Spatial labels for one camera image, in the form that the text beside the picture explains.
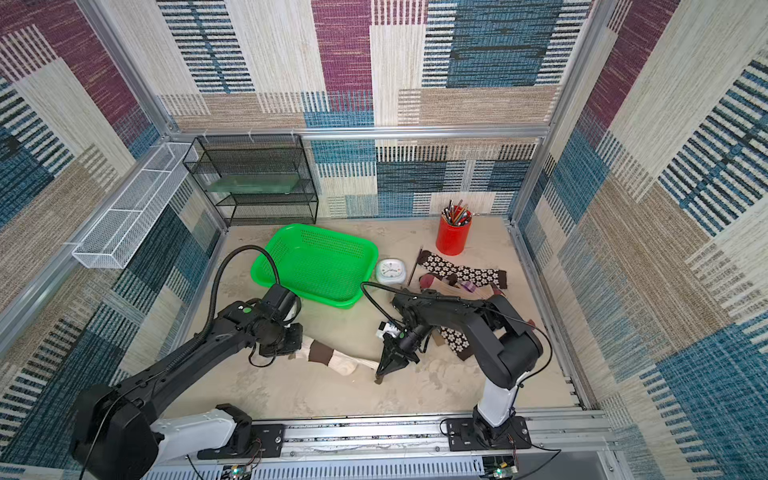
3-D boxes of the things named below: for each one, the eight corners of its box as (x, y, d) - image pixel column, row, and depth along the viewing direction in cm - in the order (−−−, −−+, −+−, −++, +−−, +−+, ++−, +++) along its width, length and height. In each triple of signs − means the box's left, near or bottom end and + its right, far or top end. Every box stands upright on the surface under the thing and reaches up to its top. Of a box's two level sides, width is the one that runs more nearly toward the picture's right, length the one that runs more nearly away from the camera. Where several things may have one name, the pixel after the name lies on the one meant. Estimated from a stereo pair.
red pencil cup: (438, 256, 111) (444, 225, 98) (434, 231, 119) (439, 199, 106) (465, 256, 111) (475, 225, 98) (460, 231, 119) (468, 199, 106)
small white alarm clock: (376, 284, 102) (376, 280, 100) (377, 262, 108) (376, 258, 106) (405, 284, 102) (406, 280, 100) (404, 262, 108) (405, 258, 106)
